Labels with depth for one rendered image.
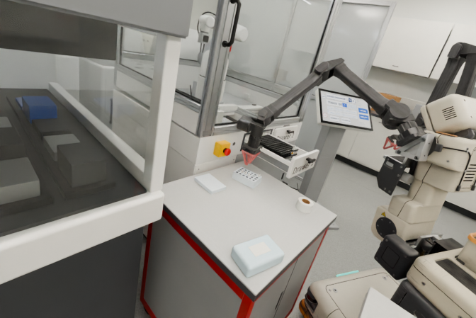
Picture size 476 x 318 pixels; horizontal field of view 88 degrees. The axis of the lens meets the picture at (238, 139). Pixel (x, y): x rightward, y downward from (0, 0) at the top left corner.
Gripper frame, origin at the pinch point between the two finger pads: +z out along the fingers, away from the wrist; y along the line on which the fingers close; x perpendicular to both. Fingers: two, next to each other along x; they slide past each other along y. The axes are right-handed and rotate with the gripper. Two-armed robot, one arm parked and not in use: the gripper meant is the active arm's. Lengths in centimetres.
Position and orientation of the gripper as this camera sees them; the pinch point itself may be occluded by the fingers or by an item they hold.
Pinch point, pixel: (247, 162)
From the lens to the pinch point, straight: 120.7
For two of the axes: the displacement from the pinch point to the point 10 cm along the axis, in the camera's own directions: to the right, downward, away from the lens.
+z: -2.5, 9.1, 3.4
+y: -5.0, 1.8, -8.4
